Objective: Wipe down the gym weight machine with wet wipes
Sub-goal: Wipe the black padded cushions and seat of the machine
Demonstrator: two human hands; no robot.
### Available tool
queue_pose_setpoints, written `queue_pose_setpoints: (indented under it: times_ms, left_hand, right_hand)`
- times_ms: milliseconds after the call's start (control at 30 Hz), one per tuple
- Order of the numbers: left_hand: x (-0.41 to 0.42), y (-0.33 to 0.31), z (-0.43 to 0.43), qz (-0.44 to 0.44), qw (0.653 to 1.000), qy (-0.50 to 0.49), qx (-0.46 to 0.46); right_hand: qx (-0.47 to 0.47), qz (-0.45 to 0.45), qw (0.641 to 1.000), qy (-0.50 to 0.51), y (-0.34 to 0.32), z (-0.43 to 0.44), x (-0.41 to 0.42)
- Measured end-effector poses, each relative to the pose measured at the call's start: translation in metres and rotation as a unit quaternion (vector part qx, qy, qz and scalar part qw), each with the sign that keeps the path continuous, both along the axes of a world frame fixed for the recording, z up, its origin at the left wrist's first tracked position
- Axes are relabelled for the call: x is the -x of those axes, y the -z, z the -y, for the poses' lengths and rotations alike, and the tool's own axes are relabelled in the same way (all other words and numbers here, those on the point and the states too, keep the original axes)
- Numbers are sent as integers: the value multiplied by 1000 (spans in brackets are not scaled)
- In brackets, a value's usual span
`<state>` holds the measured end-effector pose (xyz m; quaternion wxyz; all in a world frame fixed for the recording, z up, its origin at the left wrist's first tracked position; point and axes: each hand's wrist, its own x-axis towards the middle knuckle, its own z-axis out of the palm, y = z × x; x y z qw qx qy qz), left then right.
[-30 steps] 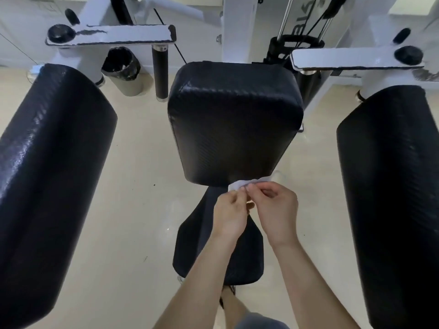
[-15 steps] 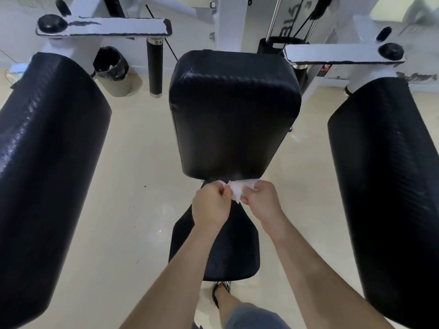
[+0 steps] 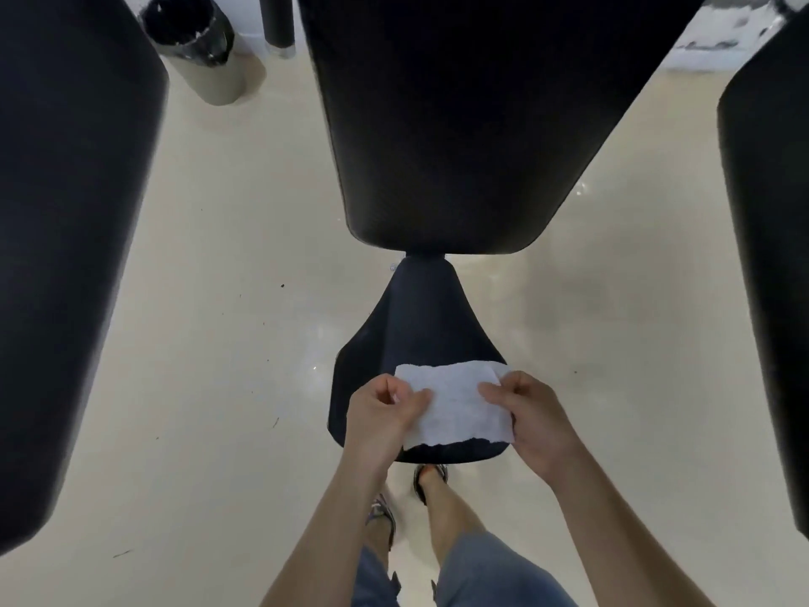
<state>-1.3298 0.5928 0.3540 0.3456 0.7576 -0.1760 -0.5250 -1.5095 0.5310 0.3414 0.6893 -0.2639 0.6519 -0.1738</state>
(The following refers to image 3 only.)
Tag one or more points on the person's right forearm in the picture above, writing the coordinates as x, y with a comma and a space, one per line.
626, 543

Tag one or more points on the person's sneaker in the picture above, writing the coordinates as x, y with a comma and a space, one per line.
382, 518
422, 483

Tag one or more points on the white cleaning wipe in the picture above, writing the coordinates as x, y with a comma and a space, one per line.
458, 404

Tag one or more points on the person's left sneaker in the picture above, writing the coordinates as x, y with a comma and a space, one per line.
382, 518

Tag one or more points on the person's right leg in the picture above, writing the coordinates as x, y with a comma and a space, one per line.
452, 512

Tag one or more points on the person's left hand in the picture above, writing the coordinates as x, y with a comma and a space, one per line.
376, 423

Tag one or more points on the black rectangular chest pad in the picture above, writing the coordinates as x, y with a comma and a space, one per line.
493, 120

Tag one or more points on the person's left forearm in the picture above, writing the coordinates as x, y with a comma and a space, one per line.
328, 543

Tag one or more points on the black padded arm rest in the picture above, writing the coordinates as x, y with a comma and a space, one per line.
777, 246
69, 246

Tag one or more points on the black padded seat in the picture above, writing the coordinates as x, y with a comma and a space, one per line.
417, 322

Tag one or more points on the trash bin with black bag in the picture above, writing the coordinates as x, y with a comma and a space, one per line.
189, 50

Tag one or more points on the person's right hand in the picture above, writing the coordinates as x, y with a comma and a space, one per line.
540, 429

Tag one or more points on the blue denim shorts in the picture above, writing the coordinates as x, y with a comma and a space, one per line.
493, 575

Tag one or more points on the person's right sneaker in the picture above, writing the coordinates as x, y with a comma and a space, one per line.
422, 483

